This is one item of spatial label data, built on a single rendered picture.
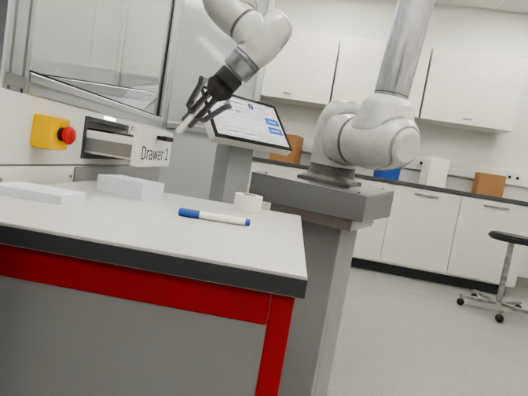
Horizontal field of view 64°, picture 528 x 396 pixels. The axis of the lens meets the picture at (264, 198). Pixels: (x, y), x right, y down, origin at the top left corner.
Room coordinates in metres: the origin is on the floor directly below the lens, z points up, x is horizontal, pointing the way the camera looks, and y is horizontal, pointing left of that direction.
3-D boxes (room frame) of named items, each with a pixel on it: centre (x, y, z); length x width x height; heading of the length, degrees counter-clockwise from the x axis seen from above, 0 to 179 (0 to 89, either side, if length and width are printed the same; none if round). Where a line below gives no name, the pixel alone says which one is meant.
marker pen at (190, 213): (0.81, 0.09, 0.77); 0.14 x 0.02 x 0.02; 93
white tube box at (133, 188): (0.98, 0.31, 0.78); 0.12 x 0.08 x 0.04; 71
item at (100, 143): (1.27, 0.55, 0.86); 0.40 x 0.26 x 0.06; 87
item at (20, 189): (0.76, 0.40, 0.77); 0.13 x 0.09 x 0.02; 87
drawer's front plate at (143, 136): (1.26, 0.35, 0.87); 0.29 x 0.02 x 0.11; 177
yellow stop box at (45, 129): (0.93, 0.48, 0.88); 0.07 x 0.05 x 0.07; 177
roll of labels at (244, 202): (1.05, 0.04, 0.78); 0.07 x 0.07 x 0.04
